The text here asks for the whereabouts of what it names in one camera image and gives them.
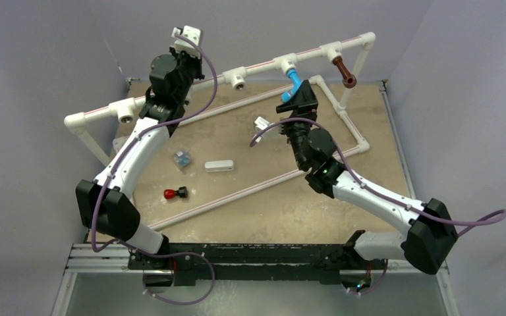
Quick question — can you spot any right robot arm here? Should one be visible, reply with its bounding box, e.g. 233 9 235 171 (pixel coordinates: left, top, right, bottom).
276 80 458 275

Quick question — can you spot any white rectangular plastic piece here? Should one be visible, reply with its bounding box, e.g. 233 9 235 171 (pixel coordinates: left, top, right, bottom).
204 160 235 172

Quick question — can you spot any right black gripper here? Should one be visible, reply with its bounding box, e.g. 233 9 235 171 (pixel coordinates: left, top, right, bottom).
275 80 318 169

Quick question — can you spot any small clear blue packet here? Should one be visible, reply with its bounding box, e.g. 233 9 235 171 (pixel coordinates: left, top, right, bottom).
172 150 192 169

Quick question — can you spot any white PVC pipe frame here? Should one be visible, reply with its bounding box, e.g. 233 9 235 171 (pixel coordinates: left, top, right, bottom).
64 32 376 229

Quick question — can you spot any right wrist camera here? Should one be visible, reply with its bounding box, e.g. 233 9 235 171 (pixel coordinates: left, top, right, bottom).
254 116 281 143

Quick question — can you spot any red and black faucet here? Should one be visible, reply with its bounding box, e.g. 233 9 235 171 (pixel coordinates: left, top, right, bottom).
163 186 188 200

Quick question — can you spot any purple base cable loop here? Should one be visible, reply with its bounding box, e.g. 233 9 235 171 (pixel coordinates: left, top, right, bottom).
142 254 217 307

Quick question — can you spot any blue faucet with chrome knob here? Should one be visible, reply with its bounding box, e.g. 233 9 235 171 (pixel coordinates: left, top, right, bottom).
281 68 302 103

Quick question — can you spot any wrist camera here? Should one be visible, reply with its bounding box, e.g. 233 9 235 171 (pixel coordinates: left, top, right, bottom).
254 116 281 143
171 25 202 59

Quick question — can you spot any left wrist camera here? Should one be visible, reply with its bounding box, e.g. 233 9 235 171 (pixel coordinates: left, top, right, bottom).
171 25 202 59

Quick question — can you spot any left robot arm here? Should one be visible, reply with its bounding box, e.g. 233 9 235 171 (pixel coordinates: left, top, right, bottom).
75 48 204 269

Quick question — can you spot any brown faucet on frame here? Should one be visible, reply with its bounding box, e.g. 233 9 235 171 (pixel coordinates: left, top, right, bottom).
331 56 357 89

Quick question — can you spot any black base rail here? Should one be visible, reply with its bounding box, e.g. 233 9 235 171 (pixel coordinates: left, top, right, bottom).
128 242 385 287

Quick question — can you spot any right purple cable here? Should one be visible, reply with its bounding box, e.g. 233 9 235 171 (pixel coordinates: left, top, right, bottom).
249 117 506 238

